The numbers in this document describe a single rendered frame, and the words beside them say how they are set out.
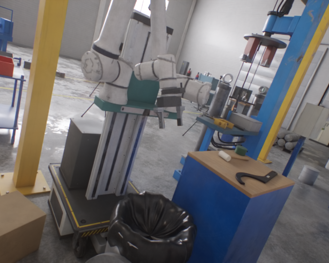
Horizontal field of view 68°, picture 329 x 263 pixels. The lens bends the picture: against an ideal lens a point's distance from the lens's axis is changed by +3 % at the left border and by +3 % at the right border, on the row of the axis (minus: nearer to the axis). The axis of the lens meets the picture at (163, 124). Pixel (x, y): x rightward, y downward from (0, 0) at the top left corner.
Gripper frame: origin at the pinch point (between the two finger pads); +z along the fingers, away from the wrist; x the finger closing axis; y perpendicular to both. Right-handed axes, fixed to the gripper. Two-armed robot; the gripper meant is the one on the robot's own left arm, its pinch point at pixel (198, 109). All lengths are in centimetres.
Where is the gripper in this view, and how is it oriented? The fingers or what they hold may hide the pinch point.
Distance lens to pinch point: 290.8
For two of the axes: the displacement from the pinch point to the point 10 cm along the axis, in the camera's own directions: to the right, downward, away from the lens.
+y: -4.1, -3.6, 8.4
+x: -8.6, -1.4, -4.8
